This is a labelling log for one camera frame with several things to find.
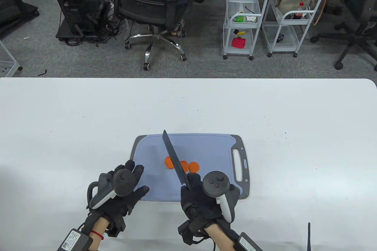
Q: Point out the person's right hand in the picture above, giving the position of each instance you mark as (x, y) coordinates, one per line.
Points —
(194, 204)

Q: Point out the person's left hand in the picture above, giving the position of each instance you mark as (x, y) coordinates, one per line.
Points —
(126, 204)

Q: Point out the black knife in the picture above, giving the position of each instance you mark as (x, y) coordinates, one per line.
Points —
(175, 156)

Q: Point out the blue grey cutting board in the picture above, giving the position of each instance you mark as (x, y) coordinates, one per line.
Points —
(212, 151)

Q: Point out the person's left forearm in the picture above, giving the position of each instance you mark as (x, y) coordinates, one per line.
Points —
(103, 224)

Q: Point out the grey handheld controller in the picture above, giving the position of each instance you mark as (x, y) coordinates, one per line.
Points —
(123, 181)
(216, 183)

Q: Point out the red pouch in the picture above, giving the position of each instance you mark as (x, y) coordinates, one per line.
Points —
(238, 42)

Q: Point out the green crumpled item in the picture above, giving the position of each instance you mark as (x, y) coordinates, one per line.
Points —
(240, 18)

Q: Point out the black mesh office chair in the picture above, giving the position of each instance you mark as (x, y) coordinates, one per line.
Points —
(153, 6)

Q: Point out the red capped soda bottle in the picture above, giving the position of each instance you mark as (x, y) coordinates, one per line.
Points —
(299, 15)

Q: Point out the beige bag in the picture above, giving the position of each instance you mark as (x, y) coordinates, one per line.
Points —
(287, 1)

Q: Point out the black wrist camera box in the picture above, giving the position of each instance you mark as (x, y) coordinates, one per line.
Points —
(247, 243)
(73, 240)

